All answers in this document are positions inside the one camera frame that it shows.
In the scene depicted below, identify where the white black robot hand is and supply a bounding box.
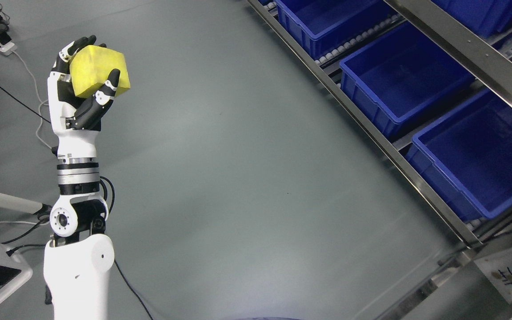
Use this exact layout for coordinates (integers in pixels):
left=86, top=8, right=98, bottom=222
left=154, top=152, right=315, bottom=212
left=47, top=35, right=120, bottom=164

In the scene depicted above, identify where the yellow foam block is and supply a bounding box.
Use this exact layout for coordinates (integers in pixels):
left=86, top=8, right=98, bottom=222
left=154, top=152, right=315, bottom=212
left=69, top=45, right=131, bottom=99

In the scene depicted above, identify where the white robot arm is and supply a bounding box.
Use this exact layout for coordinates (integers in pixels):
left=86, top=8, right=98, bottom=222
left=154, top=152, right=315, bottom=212
left=44, top=155, right=115, bottom=320

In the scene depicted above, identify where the blue bin middle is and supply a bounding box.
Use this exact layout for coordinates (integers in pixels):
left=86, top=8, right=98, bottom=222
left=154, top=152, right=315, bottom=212
left=340, top=22, right=475, bottom=142

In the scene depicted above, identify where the blue bin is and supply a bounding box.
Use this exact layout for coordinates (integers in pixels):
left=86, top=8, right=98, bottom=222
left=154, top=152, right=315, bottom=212
left=340, top=22, right=475, bottom=142
left=405, top=89, right=512, bottom=222
left=276, top=0, right=396, bottom=60

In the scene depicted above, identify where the steel roller shelf rack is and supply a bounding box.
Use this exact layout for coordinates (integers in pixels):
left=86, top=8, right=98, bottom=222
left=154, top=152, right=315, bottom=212
left=250, top=0, right=512, bottom=320

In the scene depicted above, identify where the blue bin left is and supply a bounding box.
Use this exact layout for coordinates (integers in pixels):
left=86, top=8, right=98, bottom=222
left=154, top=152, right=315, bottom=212
left=276, top=0, right=396, bottom=60

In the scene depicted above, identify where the blue bin right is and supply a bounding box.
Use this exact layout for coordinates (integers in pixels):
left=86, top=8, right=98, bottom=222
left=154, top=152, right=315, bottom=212
left=405, top=89, right=512, bottom=222

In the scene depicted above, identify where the white floor cable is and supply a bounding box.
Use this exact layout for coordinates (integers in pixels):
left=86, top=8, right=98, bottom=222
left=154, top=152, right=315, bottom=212
left=12, top=50, right=59, bottom=150

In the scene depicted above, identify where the black floor cable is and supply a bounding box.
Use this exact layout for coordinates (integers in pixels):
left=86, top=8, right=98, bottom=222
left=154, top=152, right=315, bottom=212
left=0, top=59, right=52, bottom=124

